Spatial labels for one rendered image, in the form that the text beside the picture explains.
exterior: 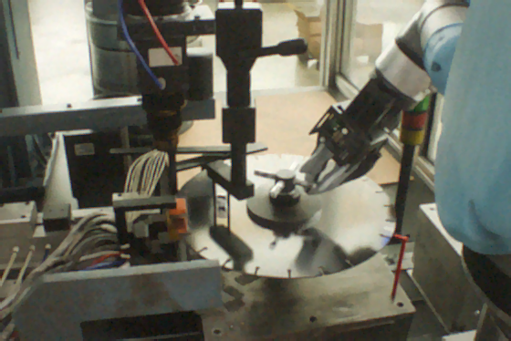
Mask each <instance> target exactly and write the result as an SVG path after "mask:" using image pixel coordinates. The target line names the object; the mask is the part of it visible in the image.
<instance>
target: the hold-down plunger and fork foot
mask: <svg viewBox="0 0 511 341"><path fill-rule="evenodd" d="M206 170H207V177H208V178H209V179H211V180H213V196H214V207H216V184H217V185H219V186H220V187H221V188H222V189H224V190H225V191H226V206H227V207H230V195H232V196H233V197H234V198H235V199H237V200H238V201H239V202H240V201H243V200H246V199H249V198H252V197H253V196H255V184H254V183H253V182H252V181H250V180H249V179H247V145H244V146H234V145H231V144H230V166H229V165H228V164H226V163H225V162H223V161H222V160H218V161H214V162H212V163H209V164H206Z"/></svg>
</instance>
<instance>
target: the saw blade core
mask: <svg viewBox="0 0 511 341"><path fill-rule="evenodd" d="M255 156H256V158H257V160H256V158H255ZM255 156H249V157H247V179H249V180H250V181H252V182H253V183H254V184H255V187H256V186H258V185H261V184H264V183H267V182H271V181H272V180H269V179H264V178H260V177H256V176H254V174H253V172H254V170H260V171H267V172H272V173H277V172H278V171H280V170H289V169H290V168H291V165H292V164H293V163H294V162H297V163H298V164H299V167H298V169H299V168H300V166H301V165H302V164H303V163H304V162H305V161H306V160H308V159H309V157H307V156H306V158H305V160H303V159H304V156H299V155H288V154H281V159H279V154H267V155H255ZM298 169H297V170H296V171H295V174H296V179H304V176H305V174H304V173H299V172H298ZM198 179H200V180H198ZM273 181H275V180H273ZM218 193H225V198H226V191H225V190H224V189H222V188H221V187H220V186H219V185H217V184H216V207H214V196H213V180H211V179H209V178H208V177H207V170H203V171H201V172H200V173H198V174H196V175H195V176H193V177H192V178H190V179H189V180H188V181H186V182H185V183H184V185H183V186H182V187H181V188H180V189H179V190H178V192H177V193H176V199H185V204H186V209H187V213H181V214H173V215H174V216H173V217H172V225H173V227H174V230H175V231H176V232H177V233H178V235H179V236H180V237H181V239H182V240H183V241H184V242H185V243H186V245H188V246H189V247H190V248H191V249H192V250H193V251H195V252H196V253H198V254H199V255H200V256H202V257H203V258H205V259H219V260H220V263H221V266H224V267H225V268H226V269H229V270H232V271H236V272H238V273H242V274H249V275H254V273H255V271H256V268H259V269H258V270H257V272H256V274H255V276H264V277H271V278H283V279H288V272H287V271H290V272H291V273H290V274H291V279H300V278H313V277H320V276H322V272H323V274H324V275H330V274H336V273H340V272H343V271H347V270H349V269H350V268H352V266H353V267H355V266H358V265H360V264H363V263H365V262H366V261H368V260H369V259H370V258H372V257H373V256H375V255H376V253H379V251H380V250H381V249H382V248H383V247H384V246H385V245H387V244H388V242H389V241H390V239H391V237H392V236H393V233H394V231H392V230H385V229H383V228H384V227H387V228H395V223H396V211H395V209H394V207H393V204H392V202H391V200H390V197H389V195H388V194H386V193H385V192H384V190H383V189H382V188H380V186H379V185H378V184H377V183H376V182H374V181H372V180H371V179H369V177H367V176H366V175H364V176H362V177H360V178H358V179H356V180H354V181H350V182H347V183H345V184H342V185H341V186H338V188H335V189H333V190H330V191H326V192H324V193H320V194H319V196H320V198H321V200H322V209H321V213H320V214H319V216H318V217H317V218H316V219H315V220H313V221H312V222H309V223H307V224H303V225H299V226H293V227H280V226H274V225H270V224H266V223H263V222H260V221H259V220H257V219H255V218H254V217H252V216H251V215H250V213H249V212H248V210H247V207H246V200H243V201H238V200H237V199H235V198H234V197H233V196H232V195H230V207H227V206H225V207H223V208H219V207H217V194H218ZM384 206H386V207H384ZM386 221H387V222H386ZM188 234H190V235H188ZM381 235H383V236H381ZM203 249H207V250H203ZM367 250H369V251H367ZM226 260H229V261H228V262H227V263H226ZM346 260H348V261H349V262H346ZM319 268H322V272H320V270H319Z"/></svg>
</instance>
